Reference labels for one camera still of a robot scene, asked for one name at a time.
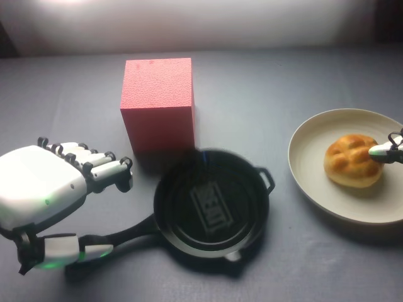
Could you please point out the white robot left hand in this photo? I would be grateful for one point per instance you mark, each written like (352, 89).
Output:
(37, 182)

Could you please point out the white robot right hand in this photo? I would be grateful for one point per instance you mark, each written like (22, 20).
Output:
(388, 151)

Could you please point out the black cast iron skillet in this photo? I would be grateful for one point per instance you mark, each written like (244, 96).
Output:
(211, 204)

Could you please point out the golden bread bun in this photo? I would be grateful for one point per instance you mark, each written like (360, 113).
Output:
(349, 160)

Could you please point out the white round plate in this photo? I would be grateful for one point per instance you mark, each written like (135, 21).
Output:
(310, 154)

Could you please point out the red cube block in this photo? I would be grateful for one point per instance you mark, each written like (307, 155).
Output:
(157, 94)

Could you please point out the grey table cloth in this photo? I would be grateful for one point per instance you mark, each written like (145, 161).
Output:
(201, 283)

